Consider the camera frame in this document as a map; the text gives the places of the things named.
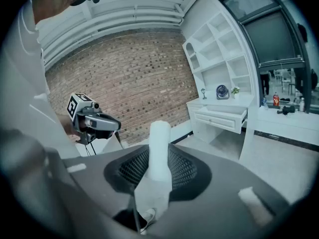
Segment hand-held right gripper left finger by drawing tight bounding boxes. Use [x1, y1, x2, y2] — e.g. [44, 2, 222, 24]
[62, 145, 151, 219]

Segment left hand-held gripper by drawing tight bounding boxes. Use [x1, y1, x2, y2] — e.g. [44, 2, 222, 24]
[67, 93, 122, 146]

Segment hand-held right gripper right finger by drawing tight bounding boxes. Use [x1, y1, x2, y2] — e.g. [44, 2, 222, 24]
[149, 143, 290, 239]

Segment small white cylinder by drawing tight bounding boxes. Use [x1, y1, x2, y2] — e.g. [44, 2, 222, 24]
[149, 120, 172, 183]

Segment wide white desk drawer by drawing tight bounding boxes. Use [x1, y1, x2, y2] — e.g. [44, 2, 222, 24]
[194, 105, 249, 134]

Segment person's left forearm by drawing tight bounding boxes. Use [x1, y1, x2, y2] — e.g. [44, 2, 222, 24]
[56, 113, 81, 144]

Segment person's right white shoe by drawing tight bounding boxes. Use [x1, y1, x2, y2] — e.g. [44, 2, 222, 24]
[139, 207, 157, 234]

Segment white desk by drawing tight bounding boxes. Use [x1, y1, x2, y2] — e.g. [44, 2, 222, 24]
[186, 97, 260, 162]

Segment white window ledge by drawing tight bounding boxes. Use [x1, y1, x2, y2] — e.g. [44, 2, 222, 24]
[254, 105, 319, 145]

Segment person in white shirt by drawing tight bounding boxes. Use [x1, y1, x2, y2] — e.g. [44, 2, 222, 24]
[0, 0, 82, 159]

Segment small round desk fan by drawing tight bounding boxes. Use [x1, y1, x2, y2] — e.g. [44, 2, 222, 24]
[215, 84, 230, 101]

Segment white ceiling pipes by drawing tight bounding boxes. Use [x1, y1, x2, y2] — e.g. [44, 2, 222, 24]
[39, 0, 185, 68]

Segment black handheld device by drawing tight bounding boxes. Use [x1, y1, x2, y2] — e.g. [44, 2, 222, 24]
[277, 105, 296, 116]

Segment white shelf unit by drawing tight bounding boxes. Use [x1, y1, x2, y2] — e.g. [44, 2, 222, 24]
[182, 10, 258, 107]

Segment thin black cable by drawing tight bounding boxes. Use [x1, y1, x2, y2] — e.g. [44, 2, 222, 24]
[84, 142, 97, 157]

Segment dark window frame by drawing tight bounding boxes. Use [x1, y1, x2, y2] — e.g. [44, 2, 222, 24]
[218, 0, 319, 115]

